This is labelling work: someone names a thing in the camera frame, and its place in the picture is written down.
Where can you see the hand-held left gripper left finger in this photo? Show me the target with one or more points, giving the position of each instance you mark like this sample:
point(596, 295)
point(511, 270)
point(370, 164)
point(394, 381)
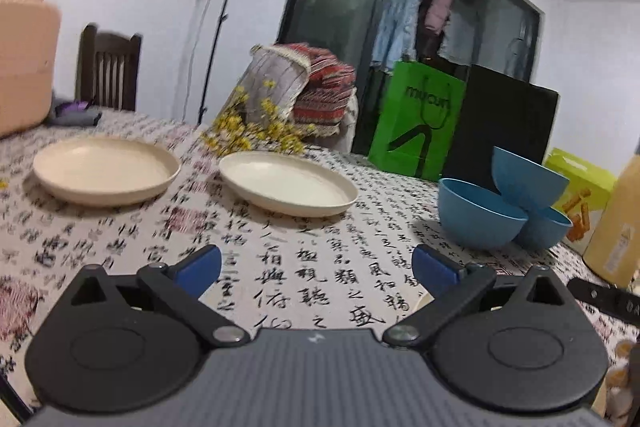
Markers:
point(200, 264)

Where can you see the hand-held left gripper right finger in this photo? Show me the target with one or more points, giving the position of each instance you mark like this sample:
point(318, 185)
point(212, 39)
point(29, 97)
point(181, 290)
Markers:
point(435, 269)

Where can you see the blue bowl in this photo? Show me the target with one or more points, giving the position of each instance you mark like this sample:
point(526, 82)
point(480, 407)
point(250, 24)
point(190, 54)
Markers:
point(475, 217)
point(547, 232)
point(530, 179)

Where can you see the cream plate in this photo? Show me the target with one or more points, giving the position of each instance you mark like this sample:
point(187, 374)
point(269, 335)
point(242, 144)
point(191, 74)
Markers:
point(105, 167)
point(285, 182)

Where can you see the yellow thermos jug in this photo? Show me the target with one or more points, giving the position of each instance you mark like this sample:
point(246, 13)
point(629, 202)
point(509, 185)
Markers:
point(615, 232)

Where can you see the calligraphy printed tablecloth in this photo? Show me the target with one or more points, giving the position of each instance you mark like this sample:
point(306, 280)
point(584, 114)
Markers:
point(310, 247)

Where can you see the yellow-green snack box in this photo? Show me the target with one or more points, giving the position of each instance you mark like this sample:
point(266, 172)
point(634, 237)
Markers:
point(580, 177)

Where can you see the yellow flower branch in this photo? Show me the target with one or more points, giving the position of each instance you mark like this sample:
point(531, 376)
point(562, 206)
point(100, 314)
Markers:
point(235, 127)

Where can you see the green paper bag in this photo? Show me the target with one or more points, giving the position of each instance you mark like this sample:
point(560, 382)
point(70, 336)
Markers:
point(410, 127)

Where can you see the black paper bag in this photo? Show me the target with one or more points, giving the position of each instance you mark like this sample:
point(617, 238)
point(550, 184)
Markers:
point(500, 117)

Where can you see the purple and grey cloth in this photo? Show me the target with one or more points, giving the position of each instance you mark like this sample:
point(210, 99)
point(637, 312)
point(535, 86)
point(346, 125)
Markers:
point(75, 112)

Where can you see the grey knit throw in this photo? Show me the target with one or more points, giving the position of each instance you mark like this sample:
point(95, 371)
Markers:
point(275, 77)

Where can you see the red patterned blanket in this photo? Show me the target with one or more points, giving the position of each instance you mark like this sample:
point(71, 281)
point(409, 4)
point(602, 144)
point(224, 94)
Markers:
point(325, 97)

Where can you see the dark wooden chair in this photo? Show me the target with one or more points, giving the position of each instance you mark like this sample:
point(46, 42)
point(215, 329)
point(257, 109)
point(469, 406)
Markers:
point(107, 67)

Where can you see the hanging white garment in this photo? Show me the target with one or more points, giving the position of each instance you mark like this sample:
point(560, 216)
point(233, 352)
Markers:
point(460, 37)

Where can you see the hanging light blue shirt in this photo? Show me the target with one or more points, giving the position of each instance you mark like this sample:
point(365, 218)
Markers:
point(395, 27)

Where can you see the hanging pink garment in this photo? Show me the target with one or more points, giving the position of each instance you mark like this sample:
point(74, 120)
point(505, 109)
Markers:
point(437, 12)

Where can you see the pink hard case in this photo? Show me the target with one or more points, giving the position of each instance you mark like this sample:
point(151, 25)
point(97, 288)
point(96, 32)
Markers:
point(25, 67)

